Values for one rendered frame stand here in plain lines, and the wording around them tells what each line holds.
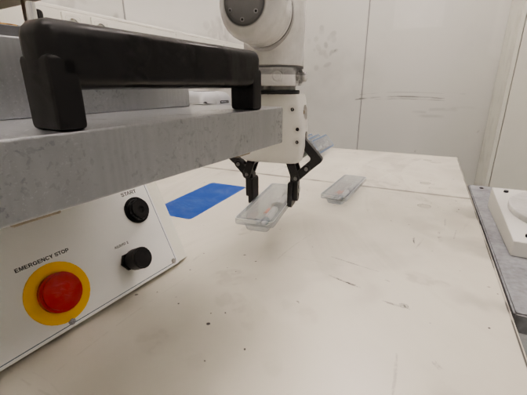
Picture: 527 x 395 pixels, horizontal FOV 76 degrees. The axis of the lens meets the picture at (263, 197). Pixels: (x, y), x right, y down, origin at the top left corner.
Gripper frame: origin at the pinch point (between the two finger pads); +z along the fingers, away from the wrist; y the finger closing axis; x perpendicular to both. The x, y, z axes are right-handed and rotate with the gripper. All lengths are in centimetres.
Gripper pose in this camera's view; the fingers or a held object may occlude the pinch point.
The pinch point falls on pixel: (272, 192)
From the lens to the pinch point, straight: 53.2
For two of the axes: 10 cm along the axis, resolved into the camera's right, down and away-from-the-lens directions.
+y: -9.5, -1.0, 2.9
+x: -3.0, 3.0, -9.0
